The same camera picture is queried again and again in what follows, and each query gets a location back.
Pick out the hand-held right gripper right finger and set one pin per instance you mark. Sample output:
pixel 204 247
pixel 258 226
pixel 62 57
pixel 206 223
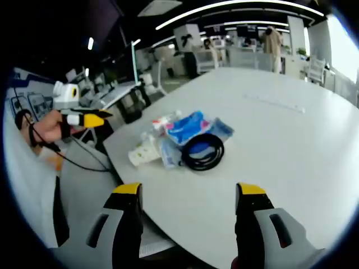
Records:
pixel 252 224

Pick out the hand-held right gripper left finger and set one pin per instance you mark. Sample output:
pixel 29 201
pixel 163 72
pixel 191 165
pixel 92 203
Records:
pixel 123 224

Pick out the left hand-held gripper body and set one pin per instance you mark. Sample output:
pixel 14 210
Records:
pixel 66 96

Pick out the clear water bottle item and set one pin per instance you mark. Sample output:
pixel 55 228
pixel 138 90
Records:
pixel 158 123

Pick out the green-print paper cup item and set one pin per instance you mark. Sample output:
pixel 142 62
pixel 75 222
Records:
pixel 143 154

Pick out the blue tissue packet item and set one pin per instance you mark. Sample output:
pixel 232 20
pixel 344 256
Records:
pixel 188 129

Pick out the blue disc bag item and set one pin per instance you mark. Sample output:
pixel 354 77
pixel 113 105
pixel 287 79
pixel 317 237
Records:
pixel 224 129

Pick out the person's left hand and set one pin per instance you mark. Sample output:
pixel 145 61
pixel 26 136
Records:
pixel 50 126

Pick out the open laptop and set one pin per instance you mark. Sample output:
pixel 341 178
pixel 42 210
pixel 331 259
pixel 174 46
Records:
pixel 117 92

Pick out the black laptop stand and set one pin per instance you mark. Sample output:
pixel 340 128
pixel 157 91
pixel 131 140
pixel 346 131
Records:
pixel 131 112

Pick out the white table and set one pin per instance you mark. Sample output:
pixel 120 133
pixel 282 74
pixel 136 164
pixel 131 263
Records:
pixel 280 154

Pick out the person's white top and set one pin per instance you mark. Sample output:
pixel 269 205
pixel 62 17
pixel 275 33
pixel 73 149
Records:
pixel 31 190

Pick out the clear plastic strip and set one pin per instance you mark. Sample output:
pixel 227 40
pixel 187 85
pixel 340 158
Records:
pixel 275 103

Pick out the long ceiling light strip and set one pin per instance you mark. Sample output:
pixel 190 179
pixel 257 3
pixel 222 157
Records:
pixel 224 7

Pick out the green potted plant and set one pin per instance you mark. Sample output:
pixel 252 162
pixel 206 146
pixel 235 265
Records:
pixel 302 51

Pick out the blue white wall panel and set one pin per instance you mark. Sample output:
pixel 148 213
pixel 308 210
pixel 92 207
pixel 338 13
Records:
pixel 31 98

